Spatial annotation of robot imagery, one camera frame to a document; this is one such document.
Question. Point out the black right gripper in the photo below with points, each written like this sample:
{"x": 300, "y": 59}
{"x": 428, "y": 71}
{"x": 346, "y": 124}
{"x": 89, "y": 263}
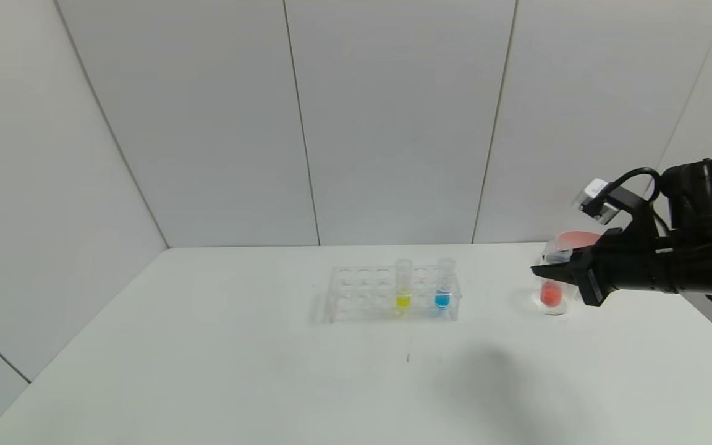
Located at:
{"x": 594, "y": 276}

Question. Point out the test tube with yellow pigment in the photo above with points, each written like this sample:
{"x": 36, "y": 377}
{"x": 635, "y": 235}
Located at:
{"x": 403, "y": 301}

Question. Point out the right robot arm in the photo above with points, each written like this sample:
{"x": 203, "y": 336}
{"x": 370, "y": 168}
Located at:
{"x": 708, "y": 259}

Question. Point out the clear plastic beaker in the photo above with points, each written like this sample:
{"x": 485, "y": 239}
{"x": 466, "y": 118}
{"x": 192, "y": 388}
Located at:
{"x": 569, "y": 300}

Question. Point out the test tube with blue pigment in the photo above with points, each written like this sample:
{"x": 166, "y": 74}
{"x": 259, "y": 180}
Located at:
{"x": 442, "y": 301}

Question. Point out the clear plastic test tube rack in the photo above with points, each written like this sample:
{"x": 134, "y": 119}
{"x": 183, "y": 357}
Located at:
{"x": 368, "y": 303}

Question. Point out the pink bowl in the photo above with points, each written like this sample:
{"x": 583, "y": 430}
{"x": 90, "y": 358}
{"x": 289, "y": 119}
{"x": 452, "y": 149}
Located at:
{"x": 578, "y": 237}

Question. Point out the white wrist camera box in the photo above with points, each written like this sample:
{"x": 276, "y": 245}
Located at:
{"x": 594, "y": 196}

